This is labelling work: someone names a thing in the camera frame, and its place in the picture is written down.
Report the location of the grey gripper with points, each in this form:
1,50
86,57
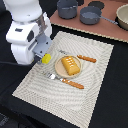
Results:
43,44

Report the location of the yellow butter box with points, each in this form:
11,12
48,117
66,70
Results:
46,59

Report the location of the orange bread loaf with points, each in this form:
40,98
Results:
70,65

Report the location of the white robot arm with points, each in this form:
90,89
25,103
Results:
30,30

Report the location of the round beige plate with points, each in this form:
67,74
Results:
59,68

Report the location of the dark grey cooking pot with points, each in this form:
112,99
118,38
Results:
67,9

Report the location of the beige woven placemat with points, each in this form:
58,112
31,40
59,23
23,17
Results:
71,98

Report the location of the dark grey saucepan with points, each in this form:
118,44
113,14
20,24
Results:
91,15

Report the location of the pink wooden tray board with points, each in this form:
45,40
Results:
103,28

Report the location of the beige bowl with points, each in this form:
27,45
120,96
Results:
122,15

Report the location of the knife with orange handle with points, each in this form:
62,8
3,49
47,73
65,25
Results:
79,56

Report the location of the fork with orange handle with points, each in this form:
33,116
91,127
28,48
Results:
66,81

